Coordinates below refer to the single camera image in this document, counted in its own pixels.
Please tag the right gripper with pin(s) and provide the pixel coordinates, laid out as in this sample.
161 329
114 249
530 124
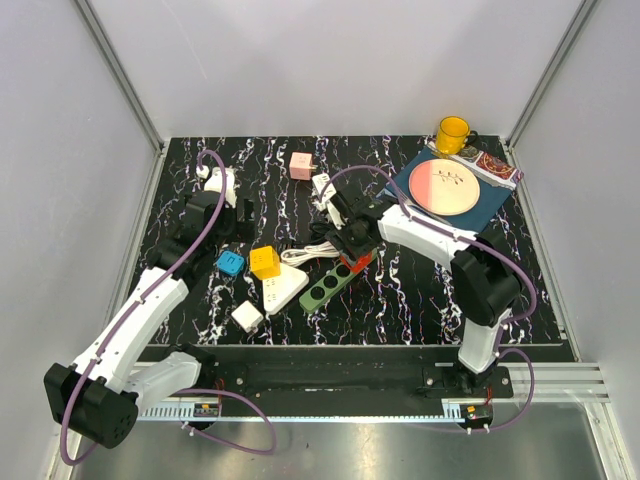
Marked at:
341 244

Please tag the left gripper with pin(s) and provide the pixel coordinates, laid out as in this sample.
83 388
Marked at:
242 231

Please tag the yellow cube socket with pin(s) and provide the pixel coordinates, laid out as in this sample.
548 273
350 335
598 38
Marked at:
264 263

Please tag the red cube socket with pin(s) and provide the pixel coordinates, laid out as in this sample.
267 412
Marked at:
358 265

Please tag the white rectangular power strip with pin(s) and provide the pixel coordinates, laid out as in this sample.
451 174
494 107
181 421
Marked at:
323 189

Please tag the green power strip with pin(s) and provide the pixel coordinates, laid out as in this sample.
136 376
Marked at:
332 283

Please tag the white triangular power strip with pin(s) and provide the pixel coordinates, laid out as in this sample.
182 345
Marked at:
278 291

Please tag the pink cube socket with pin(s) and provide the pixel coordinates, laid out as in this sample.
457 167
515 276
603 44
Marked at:
301 166

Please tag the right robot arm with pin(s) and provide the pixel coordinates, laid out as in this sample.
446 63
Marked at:
485 281

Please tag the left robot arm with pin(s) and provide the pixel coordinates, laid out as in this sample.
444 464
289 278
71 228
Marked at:
99 395

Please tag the blue plug adapter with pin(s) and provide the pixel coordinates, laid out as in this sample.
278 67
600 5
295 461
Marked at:
230 263

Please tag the pink cream plate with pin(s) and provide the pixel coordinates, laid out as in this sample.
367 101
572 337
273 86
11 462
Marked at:
444 187

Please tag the white cube charger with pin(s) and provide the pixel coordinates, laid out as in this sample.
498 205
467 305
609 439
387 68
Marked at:
247 316

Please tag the yellow mug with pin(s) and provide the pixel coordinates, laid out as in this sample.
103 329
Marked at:
453 135

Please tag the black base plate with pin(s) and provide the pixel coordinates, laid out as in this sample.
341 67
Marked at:
351 381

